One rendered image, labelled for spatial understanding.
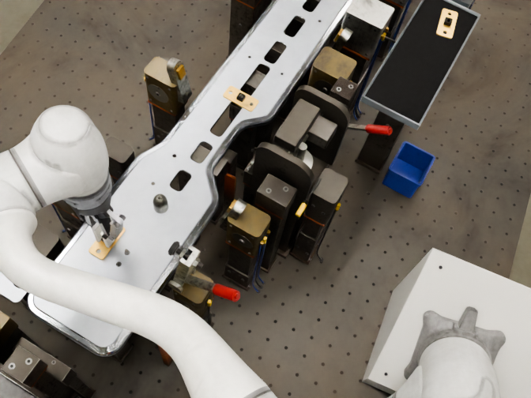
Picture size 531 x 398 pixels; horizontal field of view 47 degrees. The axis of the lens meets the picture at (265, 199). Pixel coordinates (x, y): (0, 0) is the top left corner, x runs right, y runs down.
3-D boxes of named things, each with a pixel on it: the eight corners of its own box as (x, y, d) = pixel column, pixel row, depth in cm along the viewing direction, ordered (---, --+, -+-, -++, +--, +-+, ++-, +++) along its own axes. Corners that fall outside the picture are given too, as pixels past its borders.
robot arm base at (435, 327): (513, 317, 133) (517, 329, 128) (480, 400, 140) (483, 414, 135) (430, 293, 136) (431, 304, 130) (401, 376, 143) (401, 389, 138)
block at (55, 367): (55, 364, 147) (21, 336, 119) (96, 391, 145) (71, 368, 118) (47, 375, 145) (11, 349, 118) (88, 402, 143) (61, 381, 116)
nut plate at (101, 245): (111, 220, 131) (111, 218, 130) (126, 229, 131) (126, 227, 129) (87, 251, 128) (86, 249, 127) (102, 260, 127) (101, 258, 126)
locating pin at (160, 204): (160, 200, 136) (157, 187, 130) (171, 208, 136) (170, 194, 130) (151, 212, 135) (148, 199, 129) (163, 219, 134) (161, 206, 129)
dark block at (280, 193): (254, 245, 164) (268, 172, 126) (276, 258, 163) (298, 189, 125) (245, 260, 162) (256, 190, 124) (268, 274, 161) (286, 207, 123)
